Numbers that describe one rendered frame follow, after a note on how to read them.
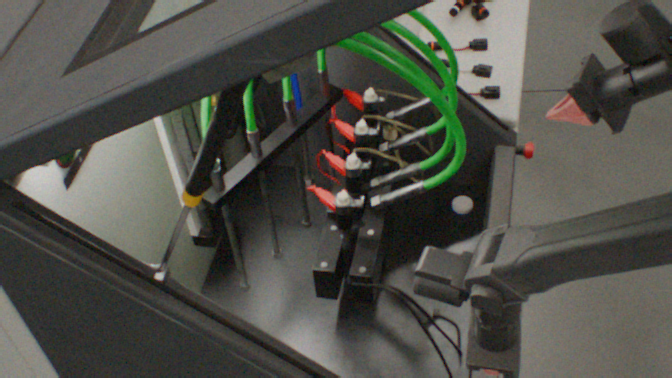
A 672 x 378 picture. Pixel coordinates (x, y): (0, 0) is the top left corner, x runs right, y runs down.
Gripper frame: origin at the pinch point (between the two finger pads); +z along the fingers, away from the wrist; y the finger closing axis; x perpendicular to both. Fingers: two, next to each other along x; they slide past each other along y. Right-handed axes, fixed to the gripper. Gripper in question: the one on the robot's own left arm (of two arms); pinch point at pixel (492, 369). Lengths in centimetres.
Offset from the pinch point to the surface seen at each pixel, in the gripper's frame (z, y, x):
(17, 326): -18, 14, -57
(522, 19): 5, -88, -1
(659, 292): 105, -96, 44
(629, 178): 104, -141, 36
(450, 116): -26.6, -20.9, -8.3
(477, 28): 5, -84, -10
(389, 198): -9.3, -20.9, -17.3
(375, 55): -36.0, -20.8, -17.7
